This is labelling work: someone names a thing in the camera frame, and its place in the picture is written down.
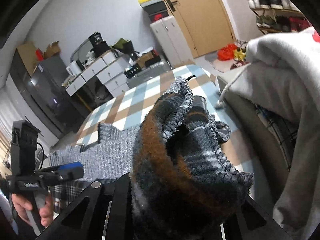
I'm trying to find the plaid fleece cardigan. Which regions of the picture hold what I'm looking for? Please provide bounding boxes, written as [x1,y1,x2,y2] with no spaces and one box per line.
[49,76,253,239]

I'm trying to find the left hand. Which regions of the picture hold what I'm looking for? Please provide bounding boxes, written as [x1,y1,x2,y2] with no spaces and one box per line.
[11,192,54,228]

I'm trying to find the black refrigerator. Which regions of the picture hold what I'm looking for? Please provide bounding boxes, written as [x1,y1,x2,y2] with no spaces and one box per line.
[30,55,85,134]

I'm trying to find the checkered bed sheet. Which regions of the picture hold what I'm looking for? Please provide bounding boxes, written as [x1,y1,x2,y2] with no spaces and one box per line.
[71,64,276,215]

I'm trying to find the white electric kettle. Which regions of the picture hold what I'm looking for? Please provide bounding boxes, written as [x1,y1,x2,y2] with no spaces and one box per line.
[66,61,81,76]

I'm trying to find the white drawer desk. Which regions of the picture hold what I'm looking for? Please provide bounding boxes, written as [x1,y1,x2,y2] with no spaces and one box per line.
[65,50,130,98]

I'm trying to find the silver aluminium suitcase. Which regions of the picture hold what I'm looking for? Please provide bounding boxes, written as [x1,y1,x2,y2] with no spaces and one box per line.
[126,61,172,89]

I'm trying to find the grey hoodie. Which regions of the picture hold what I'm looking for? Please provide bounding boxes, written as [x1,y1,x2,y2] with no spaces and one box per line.
[217,27,319,239]

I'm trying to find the white upright suitcase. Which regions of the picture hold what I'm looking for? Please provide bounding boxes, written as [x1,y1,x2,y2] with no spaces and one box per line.
[150,16,194,68]

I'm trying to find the orange plastic bag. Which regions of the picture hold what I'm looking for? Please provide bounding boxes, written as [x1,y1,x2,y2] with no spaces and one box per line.
[217,44,237,61]

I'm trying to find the stacked shoe boxes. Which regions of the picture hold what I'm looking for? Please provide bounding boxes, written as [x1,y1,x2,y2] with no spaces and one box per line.
[138,0,169,23]

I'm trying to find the wooden door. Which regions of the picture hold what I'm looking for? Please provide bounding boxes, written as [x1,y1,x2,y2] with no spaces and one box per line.
[164,0,235,57]

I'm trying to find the bamboo shoe rack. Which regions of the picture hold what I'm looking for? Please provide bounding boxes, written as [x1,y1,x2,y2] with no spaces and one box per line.
[247,0,311,35]

